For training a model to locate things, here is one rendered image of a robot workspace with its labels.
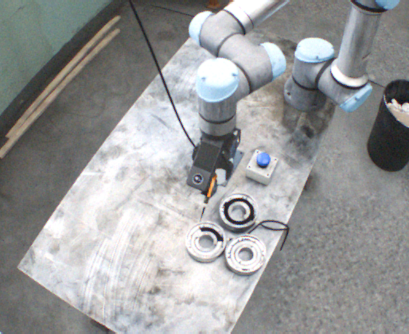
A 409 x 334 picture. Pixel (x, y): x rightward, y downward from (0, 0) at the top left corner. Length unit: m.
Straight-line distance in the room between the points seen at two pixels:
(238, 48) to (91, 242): 0.66
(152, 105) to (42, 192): 1.06
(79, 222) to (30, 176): 1.18
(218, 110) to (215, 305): 0.52
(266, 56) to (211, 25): 0.14
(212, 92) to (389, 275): 1.57
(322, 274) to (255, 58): 1.38
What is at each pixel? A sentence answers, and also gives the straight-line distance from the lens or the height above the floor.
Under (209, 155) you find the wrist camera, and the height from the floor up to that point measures 1.13.
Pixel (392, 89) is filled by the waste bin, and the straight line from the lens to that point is 2.26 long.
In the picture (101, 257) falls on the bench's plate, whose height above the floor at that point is 0.80.
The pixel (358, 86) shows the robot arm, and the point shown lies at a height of 1.03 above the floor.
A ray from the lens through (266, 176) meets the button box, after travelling 1.20.
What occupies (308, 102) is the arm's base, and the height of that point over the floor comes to 0.84.
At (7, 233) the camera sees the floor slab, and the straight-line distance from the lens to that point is 2.28.
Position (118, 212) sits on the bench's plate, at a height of 0.80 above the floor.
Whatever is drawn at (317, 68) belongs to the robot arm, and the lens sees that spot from 1.28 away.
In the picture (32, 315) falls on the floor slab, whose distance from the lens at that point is 2.08.
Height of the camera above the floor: 1.87
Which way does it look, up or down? 58 degrees down
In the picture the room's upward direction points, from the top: 1 degrees counter-clockwise
